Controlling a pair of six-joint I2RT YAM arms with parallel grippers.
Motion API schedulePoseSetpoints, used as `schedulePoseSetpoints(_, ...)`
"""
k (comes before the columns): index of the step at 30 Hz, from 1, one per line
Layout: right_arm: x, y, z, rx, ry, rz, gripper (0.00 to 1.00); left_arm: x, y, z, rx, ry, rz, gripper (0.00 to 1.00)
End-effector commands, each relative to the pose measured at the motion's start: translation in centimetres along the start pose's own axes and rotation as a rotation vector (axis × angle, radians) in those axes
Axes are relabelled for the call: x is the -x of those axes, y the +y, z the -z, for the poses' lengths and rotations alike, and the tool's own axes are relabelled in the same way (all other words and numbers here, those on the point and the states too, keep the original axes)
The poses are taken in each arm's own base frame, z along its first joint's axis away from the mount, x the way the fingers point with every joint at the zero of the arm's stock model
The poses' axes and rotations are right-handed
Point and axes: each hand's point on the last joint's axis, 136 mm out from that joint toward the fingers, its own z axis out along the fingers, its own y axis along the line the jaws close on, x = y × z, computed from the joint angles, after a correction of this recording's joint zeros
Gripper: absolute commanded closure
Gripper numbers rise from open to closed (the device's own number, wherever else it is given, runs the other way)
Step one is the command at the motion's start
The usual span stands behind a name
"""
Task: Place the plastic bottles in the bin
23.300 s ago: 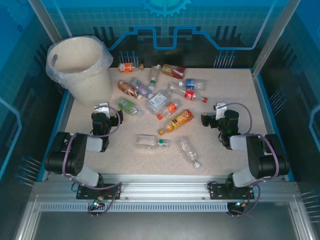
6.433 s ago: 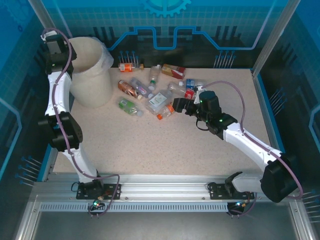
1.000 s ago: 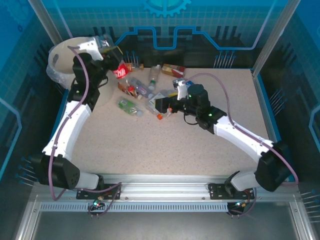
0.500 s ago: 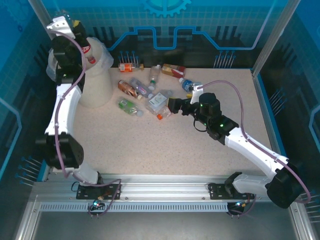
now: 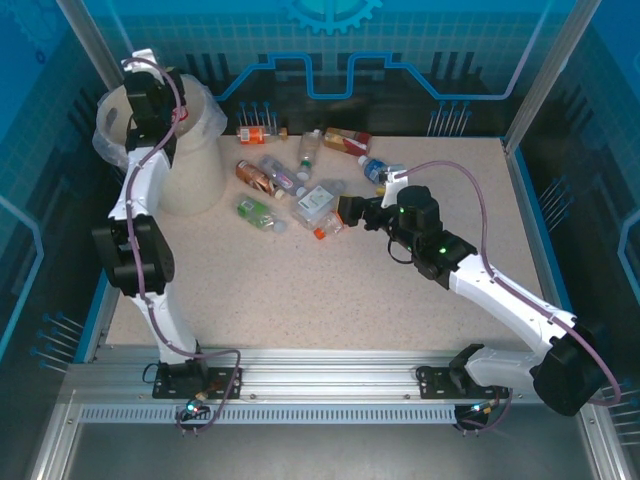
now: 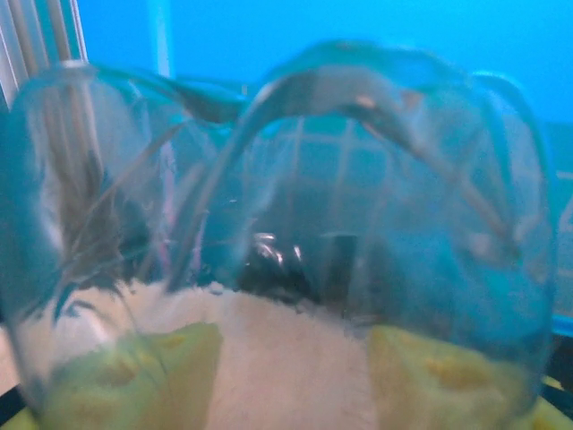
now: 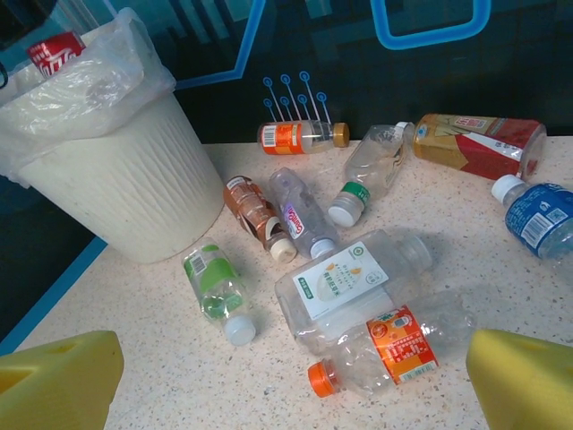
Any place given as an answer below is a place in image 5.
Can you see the clear bottle with purple label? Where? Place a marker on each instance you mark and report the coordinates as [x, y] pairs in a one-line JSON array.
[[282, 176]]

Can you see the bottle with red brown label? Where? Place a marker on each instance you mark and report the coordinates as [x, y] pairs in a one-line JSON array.
[[347, 141]]

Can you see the clear bottle with white cap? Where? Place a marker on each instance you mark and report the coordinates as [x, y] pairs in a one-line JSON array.
[[309, 147]]

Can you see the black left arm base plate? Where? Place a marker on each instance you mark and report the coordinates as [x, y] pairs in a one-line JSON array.
[[170, 387]]

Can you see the clear plastic bin liner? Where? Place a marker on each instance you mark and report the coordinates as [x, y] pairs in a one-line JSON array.
[[217, 117]]

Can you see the aluminium frame post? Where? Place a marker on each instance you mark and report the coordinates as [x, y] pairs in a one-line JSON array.
[[102, 35], [547, 75]]

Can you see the cream plastic waste bin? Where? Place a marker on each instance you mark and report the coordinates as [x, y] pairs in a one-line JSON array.
[[195, 175]]

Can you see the clear bottle with green label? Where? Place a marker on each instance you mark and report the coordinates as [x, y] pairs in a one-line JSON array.
[[252, 209]]

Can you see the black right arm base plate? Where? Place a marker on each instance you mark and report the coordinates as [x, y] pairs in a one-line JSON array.
[[435, 387]]

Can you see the clear bottle with orange cap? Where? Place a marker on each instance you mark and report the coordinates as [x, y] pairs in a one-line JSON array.
[[327, 227]]

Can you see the blue table side rail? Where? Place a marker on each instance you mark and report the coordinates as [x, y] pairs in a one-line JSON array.
[[537, 220], [97, 311]]

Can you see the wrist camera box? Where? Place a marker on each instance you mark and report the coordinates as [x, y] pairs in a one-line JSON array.
[[392, 176], [142, 54]]

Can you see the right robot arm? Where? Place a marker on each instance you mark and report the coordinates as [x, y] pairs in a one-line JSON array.
[[505, 295]]

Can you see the clear bottle with blue label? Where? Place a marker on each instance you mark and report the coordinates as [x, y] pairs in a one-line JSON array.
[[372, 169]]

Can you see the square clear bottle white label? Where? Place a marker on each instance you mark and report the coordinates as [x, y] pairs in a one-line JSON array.
[[315, 200]]

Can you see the grey metal panel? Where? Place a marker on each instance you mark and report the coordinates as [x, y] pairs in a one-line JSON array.
[[325, 450]]

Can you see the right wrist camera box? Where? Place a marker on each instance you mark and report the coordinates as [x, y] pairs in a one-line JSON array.
[[392, 176]]

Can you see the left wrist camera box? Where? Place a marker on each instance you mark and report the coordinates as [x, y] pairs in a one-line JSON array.
[[142, 54]]

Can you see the brown orange drink bottle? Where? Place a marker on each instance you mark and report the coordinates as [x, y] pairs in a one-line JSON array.
[[252, 176]]

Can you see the small bottle with orange label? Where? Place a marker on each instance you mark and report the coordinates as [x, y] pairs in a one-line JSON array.
[[255, 135]]

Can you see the aluminium mounting rail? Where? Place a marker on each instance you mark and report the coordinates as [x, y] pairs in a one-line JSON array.
[[325, 372]]

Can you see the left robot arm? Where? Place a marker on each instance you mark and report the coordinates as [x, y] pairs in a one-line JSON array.
[[142, 185]]

